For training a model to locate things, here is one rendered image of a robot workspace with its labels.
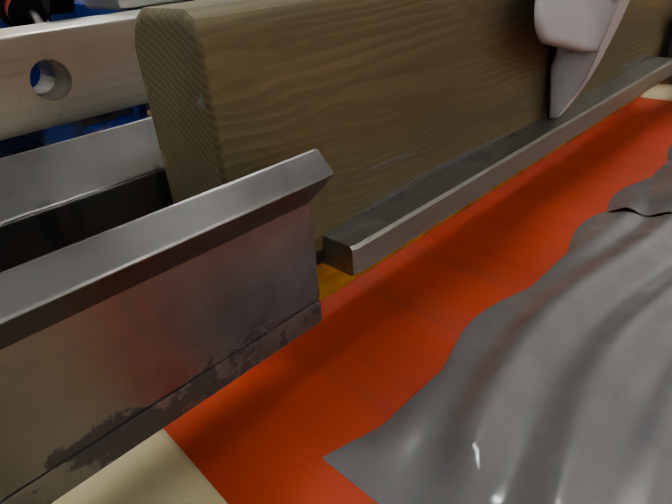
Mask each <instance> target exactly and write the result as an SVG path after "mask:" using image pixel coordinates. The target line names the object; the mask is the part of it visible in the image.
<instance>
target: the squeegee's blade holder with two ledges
mask: <svg viewBox="0 0 672 504"><path fill-rule="evenodd" d="M671 75H672V58H669V57H653V58H651V59H649V60H647V61H645V62H643V63H642V64H640V65H638V66H636V67H634V68H632V69H630V70H629V71H627V72H625V73H623V74H621V75H619V76H617V77H615V78H614V79H612V80H610V81H608V82H606V83H604V84H602V85H601V86H599V87H597V88H595V89H593V90H591V91H589V92H588V93H586V94H584V95H582V96H580V97H578V98H576V99H575V100H574V101H573V102H572V103H571V105H570V106H569V107H568V108H567V110H566V111H565V112H564V113H563V114H562V115H561V116H559V117H557V118H547V115H545V116H543V117H541V118H539V119H537V120H535V121H533V122H532V123H530V124H528V125H526V126H524V127H522V128H520V129H519V130H517V131H515V132H513V133H511V134H509V135H507V136H506V137H504V138H502V139H500V140H498V141H496V142H494V143H492V144H491V145H489V146H487V147H485V148H483V149H481V150H479V151H478V152H476V153H474V154H472V155H470V156H468V157H466V158H465V159H463V160H461V161H459V162H457V163H455V164H453V165H451V166H450V167H448V168H446V169H444V170H442V171H440V172H438V173H437V174H435V175H433V176H431V177H429V178H427V179H425V180H424V181H422V182H420V183H418V184H416V185H414V186H412V187H410V188H409V189H407V190H405V191H403V192H401V193H399V194H397V195H396V196H394V197H392V198H390V199H388V200H386V201H384V202H383V203H381V204H379V205H377V206H375V207H373V208H371V209H369V210H368V211H366V212H364V213H362V214H360V215H358V216H356V217H355V218H353V219H351V220H349V221H347V222H345V223H343V224H342V225H340V226H338V227H336V228H334V229H332V230H330V231H328V232H327V233H325V234H323V235H321V236H322V239H323V249H324V260H325V261H324V262H323V263H324V264H327V265H329V266H331V267H333V268H335V269H337V270H339V271H342V272H344V273H346V274H348V275H350V276H354V275H358V274H359V273H361V272H363V271H364V270H366V269H367V268H369V267H370V266H372V265H374V264H375V263H377V262H378V261H380V260H381V259H383V258H385V257H386V256H388V255H389V254H391V253H392V252H394V251H396V250H397V249H399V248H400V247H402V246H403V245H405V244H407V243H408V242H410V241H411V240H413V239H415V238H416V237H418V236H419V235H421V234H422V233H424V232H426V231H427V230H429V229H430V228H432V227H433V226H435V225H437V224H438V223H440V222H441V221H443V220H444V219H446V218H448V217H449V216H451V215H452V214H454V213H455V212H457V211H459V210H460V209H462V208H463V207H465V206H466V205H468V204H470V203H471V202H473V201H474V200H476V199H477V198H479V197H481V196H482V195H484V194H485V193H487V192H488V191H490V190H492V189H493V188H495V187H496V186H498V185H500V184H501V183H503V182H504V181H506V180H507V179H509V178H511V177H512V176H514V175H515V174H517V173H518V172H520V171H522V170H523V169H525V168H526V167H528V166H529V165H531V164H533V163H534V162H536V161H537V160H539V159H540V158H542V157H544V156H545V155H547V154H548V153H550V152H551V151H553V150H555V149H556V148H558V147H559V146H561V145H562V144H564V143H566V142H567V141H569V140H570V139H572V138H573V137H575V136H577V135H578V134H580V133H581V132H583V131H585V130H586V129H588V128H589V127H591V126H592V125H594V124H596V123H597V122H599V121H600V120H602V119H603V118H605V117H607V116H608V115H610V114H611V113H613V112H614V111H616V110H618V109H619V108H621V107H622V106H624V105H625V104H627V103H629V102H630V101H632V100H633V99H635V98H636V97H638V96H640V95H641V94H643V93H644V92H646V91H647V90H649V89H651V88H652V87H654V86H655V85H657V84H659V83H660V82H662V81H663V80H665V79H666V78H668V77H670V76H671Z"/></svg>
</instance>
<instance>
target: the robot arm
mask: <svg viewBox="0 0 672 504"><path fill-rule="evenodd" d="M629 2H630V0H535V6H534V25H535V31H536V35H537V37H538V39H539V41H540V42H541V43H542V44H546V45H549V46H553V47H556V49H555V53H554V57H553V61H552V63H551V66H550V69H549V70H548V84H547V118H557V117H559V116H561V115H562V114H563V113H564V112H565V111H566V110H567V108H568V107H569V106H570V105H571V103H572V102H573V101H574V100H575V98H576V97H577V96H578V95H579V93H580V92H581V91H582V89H583V88H584V87H585V85H586V84H587V82H588V81H589V79H590V78H591V76H592V75H593V73H594V71H595V70H596V68H597V66H598V65H599V63H600V61H601V59H602V57H603V55H604V53H605V51H606V49H607V47H608V46H609V44H610V42H611V40H612V38H613V36H614V34H615V32H616V30H617V28H618V26H619V23H620V21H621V19H622V17H623V15H624V13H625V11H626V8H627V6H628V4H629Z"/></svg>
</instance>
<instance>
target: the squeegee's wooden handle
mask: <svg viewBox="0 0 672 504"><path fill-rule="evenodd" d="M534 6H535V0H193V1H186V2H179V3H172V4H164V5H157V6H150V7H142V9H141V10H140V12H139V13H138V15H137V17H136V25H135V50H136V54H137V58H138V62H139V66H140V70H141V74H142V78H143V82H144V86H145V90H146V94H147V98H148V102H149V106H150V110H151V114H152V119H153V123H154V127H155V131H156V135H157V139H158V143H159V147H160V151H161V155H162V159H163V163H164V167H165V171H166V175H167V179H168V183H169V187H170V192H171V196H172V200H173V204H175V203H178V202H180V201H183V200H185V199H188V198H191V197H193V196H196V195H198V194H201V193H203V192H206V191H208V190H211V189H213V188H216V187H218V186H221V185H223V184H226V183H228V182H231V181H234V180H236V179H239V178H241V177H244V176H246V175H249V174H251V173H254V172H256V171H259V170H261V169H264V168H266V167H269V166H272V165H274V164H277V163H279V162H282V161H284V160H287V159H289V158H292V157H294V156H297V155H299V154H302V153H304V152H307V151H310V150H312V149H318V150H319V152H320V153H321V155H322V156H323V157H324V159H325V160H326V162H327V163H328V165H329V166H330V168H331V169H332V171H333V173H334V175H333V177H332V178H331V179H330V180H329V181H328V182H327V183H326V184H325V186H324V187H323V188H322V189H321V190H320V191H319V192H318V193H317V195H316V196H315V197H314V198H313V199H312V200H311V201H310V205H311V215H312V224H313V234H314V244H315V254H316V263H317V266H318V265H319V264H321V263H323V262H324V261H325V260H324V249H323V239H322V236H321V235H323V234H325V233H327V232H328V231H330V230H332V229H334V228H336V227H338V226H340V225H342V224H343V223H345V222H347V221H349V220H351V219H353V218H355V217H356V216H358V215H360V214H362V213H364V212H366V211H368V210H369V209H371V208H373V207H375V206H377V205H379V204H381V203H383V202H384V201H386V200H388V199H390V198H392V197H394V196H396V195H397V194H399V193H401V192H403V191H405V190H407V189H409V188H410V187H412V186H414V185H416V184H418V183H420V182H422V181H424V180H425V179H427V178H429V177H431V176H433V175H435V174H437V173H438V172H440V171H442V170H444V169H446V168H448V167H450V166H451V165H453V164H455V163H457V162H459V161H461V160H463V159H465V158H466V157H468V156H470V155H472V154H474V153H476V152H478V151H479V150H481V149H483V148H485V147H487V146H489V145H491V144H492V143H494V142H496V141H498V140H500V139H502V138H504V137H506V136H507V135H509V134H511V133H513V132H515V131H517V130H519V129H520V128H522V127H524V126H526V125H528V124H530V123H532V122H533V121H535V120H537V119H539V118H541V117H543V116H545V115H547V84H548V70H549V69H550V66H551V63H552V61H553V57H554V53H555V49H556V47H553V46H549V45H546V44H542V43H541V42H540V41H539V39H538V37H537V35H536V31H535V25H534ZM671 37H672V0H630V2H629V4H628V6H627V8H626V11H625V13H624V15H623V17H622V19H621V21H620V23H619V26H618V28H617V30H616V32H615V34H614V36H613V38H612V40H611V42H610V44H609V46H608V47H607V49H606V51H605V53H604V55H603V57H602V59H601V61H600V63H599V65H598V66H597V68H596V70H595V71H594V73H593V75H592V76H591V78H590V79H589V81H588V82H587V84H586V85H585V87H584V88H583V89H582V91H581V92H580V93H579V95H578V96H577V97H576V98H578V97H580V96H582V95H584V94H586V93H588V92H589V91H591V90H593V89H595V88H597V87H599V86H601V85H602V84H604V83H606V82H608V81H610V80H612V79H614V78H615V77H617V76H619V75H621V74H623V73H625V72H627V71H629V70H630V69H632V68H634V67H636V66H638V65H640V64H642V63H643V62H645V61H647V60H649V59H651V58H653V57H667V54H668V50H669V45H670V41H671ZM576 98H575V99H576Z"/></svg>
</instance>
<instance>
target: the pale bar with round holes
mask: <svg viewBox="0 0 672 504"><path fill-rule="evenodd" d="M140 10H141V9H138V10H131V11H124V12H116V13H109V14H102V15H95V16H87V17H80V18H73V19H66V20H59V21H51V22H44V23H37V24H30V25H23V26H15V27H8V28H1V29H0V141H1V140H5V139H9V138H13V137H17V136H21V135H24V134H28V133H32V132H36V131H40V130H44V129H48V128H52V127H56V126H60V125H63V124H67V123H71V122H75V121H79V120H83V119H87V118H91V117H95V116H99V115H102V114H106V113H110V112H114V111H118V110H122V109H126V108H130V107H134V106H138V105H141V104H145V103H149V102H148V98H147V94H146V90H145V86H144V82H143V78H142V74H141V70H140V66H139V62H138V58H137V54H136V50H135V25H136V17H137V15H138V13H139V12H140ZM36 63H37V64H38V66H39V68H40V73H41V75H40V80H39V82H38V84H37V85H36V86H34V87H33V88H32V86H31V83H30V71H31V69H32V68H33V66H34V65H35V64H36Z"/></svg>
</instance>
